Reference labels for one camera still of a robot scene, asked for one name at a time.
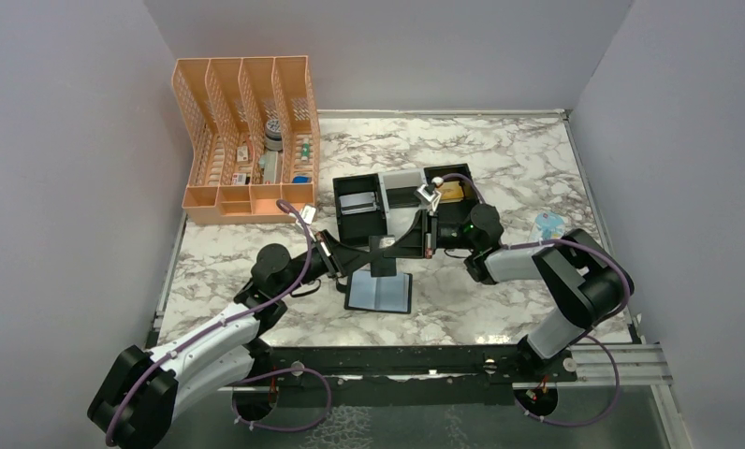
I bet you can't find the black right card bin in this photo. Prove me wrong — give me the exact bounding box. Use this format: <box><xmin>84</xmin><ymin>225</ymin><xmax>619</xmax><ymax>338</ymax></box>
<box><xmin>423</xmin><ymin>164</ymin><xmax>480</xmax><ymax>227</ymax></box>

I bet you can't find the black left card bin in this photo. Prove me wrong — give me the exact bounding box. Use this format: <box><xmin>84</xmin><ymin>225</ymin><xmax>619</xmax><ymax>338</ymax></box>
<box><xmin>332</xmin><ymin>174</ymin><xmax>387</xmax><ymax>247</ymax></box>

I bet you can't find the green white small tube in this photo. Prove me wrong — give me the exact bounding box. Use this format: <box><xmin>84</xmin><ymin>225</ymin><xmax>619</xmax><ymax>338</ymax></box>
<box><xmin>300</xmin><ymin>139</ymin><xmax>311</xmax><ymax>163</ymax></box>

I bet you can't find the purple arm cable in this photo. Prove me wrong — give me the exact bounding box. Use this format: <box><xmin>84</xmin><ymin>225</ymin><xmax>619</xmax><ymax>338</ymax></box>
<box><xmin>104</xmin><ymin>199</ymin><xmax>333</xmax><ymax>447</ymax></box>
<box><xmin>431</xmin><ymin>173</ymin><xmax>633</xmax><ymax>428</ymax></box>

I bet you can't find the black card back side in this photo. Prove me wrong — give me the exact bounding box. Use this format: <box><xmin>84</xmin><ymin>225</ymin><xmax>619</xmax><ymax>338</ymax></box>
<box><xmin>369</xmin><ymin>235</ymin><xmax>397</xmax><ymax>278</ymax></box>

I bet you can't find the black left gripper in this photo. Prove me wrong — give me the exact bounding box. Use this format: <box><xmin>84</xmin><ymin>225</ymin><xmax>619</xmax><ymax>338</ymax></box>
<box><xmin>276</xmin><ymin>229</ymin><xmax>376</xmax><ymax>298</ymax></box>

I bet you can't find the blue nail clipper package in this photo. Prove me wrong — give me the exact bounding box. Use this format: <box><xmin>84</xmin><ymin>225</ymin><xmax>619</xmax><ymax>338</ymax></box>
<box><xmin>529</xmin><ymin>211</ymin><xmax>566</xmax><ymax>241</ymax></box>

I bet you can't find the black card bin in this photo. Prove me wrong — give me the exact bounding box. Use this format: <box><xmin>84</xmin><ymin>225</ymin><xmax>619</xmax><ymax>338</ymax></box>
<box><xmin>423</xmin><ymin>164</ymin><xmax>480</xmax><ymax>227</ymax></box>
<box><xmin>332</xmin><ymin>174</ymin><xmax>387</xmax><ymax>247</ymax></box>

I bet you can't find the peach plastic file organizer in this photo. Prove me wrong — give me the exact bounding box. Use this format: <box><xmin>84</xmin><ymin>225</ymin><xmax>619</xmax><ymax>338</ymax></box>
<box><xmin>171</xmin><ymin>55</ymin><xmax>320</xmax><ymax>225</ymax></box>

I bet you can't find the white middle card bin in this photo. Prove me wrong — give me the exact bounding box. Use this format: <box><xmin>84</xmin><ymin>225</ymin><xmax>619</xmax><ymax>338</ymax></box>
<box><xmin>378</xmin><ymin>168</ymin><xmax>426</xmax><ymax>238</ymax></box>

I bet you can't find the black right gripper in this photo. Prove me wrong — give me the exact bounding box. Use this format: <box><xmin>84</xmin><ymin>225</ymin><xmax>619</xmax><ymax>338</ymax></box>
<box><xmin>383</xmin><ymin>209</ymin><xmax>478</xmax><ymax>259</ymax></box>

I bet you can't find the gold credit card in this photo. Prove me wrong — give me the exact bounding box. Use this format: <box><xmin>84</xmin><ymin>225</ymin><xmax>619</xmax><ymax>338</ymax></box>
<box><xmin>438</xmin><ymin>181</ymin><xmax>465</xmax><ymax>203</ymax></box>

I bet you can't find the black mounting rail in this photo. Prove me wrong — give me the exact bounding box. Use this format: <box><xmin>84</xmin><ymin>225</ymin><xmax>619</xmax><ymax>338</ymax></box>
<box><xmin>252</xmin><ymin>344</ymin><xmax>577</xmax><ymax>406</ymax></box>

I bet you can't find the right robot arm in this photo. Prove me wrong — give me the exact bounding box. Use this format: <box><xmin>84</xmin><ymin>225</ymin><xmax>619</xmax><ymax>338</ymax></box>
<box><xmin>376</xmin><ymin>204</ymin><xmax>634</xmax><ymax>381</ymax></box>

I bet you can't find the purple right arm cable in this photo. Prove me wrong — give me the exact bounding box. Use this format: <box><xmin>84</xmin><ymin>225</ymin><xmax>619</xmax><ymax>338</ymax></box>
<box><xmin>431</xmin><ymin>173</ymin><xmax>633</xmax><ymax>428</ymax></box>

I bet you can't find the grey flat box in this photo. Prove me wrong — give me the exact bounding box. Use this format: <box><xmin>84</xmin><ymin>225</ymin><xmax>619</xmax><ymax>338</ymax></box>
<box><xmin>260</xmin><ymin>151</ymin><xmax>282</xmax><ymax>184</ymax></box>

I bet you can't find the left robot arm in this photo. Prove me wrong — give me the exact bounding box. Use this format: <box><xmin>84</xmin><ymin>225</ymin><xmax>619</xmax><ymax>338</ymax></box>
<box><xmin>87</xmin><ymin>231</ymin><xmax>375</xmax><ymax>448</ymax></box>

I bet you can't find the red white small box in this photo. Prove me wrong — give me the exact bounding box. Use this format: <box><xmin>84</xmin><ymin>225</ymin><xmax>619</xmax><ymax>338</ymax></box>
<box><xmin>231</xmin><ymin>172</ymin><xmax>249</xmax><ymax>185</ymax></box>

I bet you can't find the black leather card holder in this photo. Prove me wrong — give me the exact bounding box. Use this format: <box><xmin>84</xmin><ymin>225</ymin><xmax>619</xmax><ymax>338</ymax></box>
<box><xmin>344</xmin><ymin>270</ymin><xmax>413</xmax><ymax>314</ymax></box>

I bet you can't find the silver card in left bin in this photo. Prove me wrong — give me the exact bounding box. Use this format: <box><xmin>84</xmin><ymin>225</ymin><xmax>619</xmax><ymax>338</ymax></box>
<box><xmin>339</xmin><ymin>192</ymin><xmax>378</xmax><ymax>215</ymax></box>

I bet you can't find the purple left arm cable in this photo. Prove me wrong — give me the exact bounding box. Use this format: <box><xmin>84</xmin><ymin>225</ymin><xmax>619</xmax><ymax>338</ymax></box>
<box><xmin>104</xmin><ymin>199</ymin><xmax>333</xmax><ymax>447</ymax></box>

